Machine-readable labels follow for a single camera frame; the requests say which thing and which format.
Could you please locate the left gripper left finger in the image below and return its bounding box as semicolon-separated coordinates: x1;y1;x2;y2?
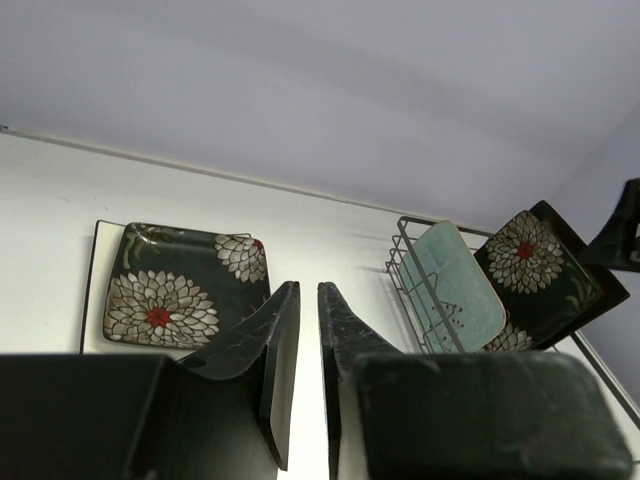
175;281;300;471

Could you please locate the black floral square plate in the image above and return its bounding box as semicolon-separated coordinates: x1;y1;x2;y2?
101;222;272;350

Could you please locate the wire dish rack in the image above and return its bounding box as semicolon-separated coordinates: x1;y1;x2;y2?
384;215;640;431

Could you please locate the white square plate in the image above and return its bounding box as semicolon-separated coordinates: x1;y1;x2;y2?
80;219;254;355

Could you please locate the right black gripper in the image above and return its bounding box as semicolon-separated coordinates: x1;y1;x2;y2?
579;178;639;273

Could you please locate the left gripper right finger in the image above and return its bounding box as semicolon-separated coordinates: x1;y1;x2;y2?
317;282;402;479

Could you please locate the light blue rectangular plate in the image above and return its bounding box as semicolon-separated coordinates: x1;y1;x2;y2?
398;221;506;353

